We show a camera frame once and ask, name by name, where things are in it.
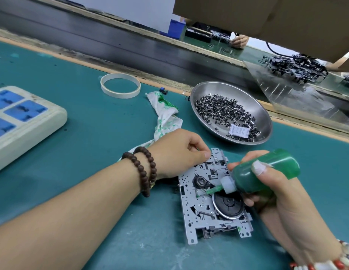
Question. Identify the person's left hand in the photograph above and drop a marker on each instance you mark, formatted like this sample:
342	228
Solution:
177	154

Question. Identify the person's right hand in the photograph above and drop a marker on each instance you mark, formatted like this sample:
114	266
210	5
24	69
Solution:
298	222

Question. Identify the white green-stained cloth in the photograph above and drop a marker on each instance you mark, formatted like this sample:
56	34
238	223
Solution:
166	118

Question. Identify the pile of small metal parts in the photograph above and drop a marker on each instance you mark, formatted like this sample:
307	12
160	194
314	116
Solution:
222	112

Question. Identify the green glue squeeze bottle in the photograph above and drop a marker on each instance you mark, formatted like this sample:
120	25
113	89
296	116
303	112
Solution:
275	163

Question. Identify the metal mechanism chassis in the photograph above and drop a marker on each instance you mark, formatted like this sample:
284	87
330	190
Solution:
191	219

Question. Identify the round metal bowl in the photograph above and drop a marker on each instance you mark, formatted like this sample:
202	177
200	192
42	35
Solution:
205	90

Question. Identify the finished mechanisms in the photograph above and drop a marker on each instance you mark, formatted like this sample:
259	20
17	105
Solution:
292	67

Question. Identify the black conveyor belt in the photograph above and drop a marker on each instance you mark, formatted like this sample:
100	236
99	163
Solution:
79	31

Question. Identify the person's left forearm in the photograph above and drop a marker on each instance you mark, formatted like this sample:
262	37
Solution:
56	227

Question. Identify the small blue cap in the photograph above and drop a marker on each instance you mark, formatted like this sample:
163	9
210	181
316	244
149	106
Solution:
163	90

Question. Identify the clear plastic sheet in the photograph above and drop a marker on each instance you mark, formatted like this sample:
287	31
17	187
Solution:
298	101

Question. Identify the black flat box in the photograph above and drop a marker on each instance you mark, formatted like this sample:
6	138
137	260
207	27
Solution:
198	34

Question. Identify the blue plastic bin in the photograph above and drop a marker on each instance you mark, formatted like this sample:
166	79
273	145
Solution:
175	29

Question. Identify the white paper sign red text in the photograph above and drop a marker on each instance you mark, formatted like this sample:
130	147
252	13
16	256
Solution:
124	8

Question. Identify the white blue power strip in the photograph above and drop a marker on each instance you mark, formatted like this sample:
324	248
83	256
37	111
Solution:
17	132

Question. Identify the brown cardboard panel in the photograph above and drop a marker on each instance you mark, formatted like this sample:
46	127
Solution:
264	16

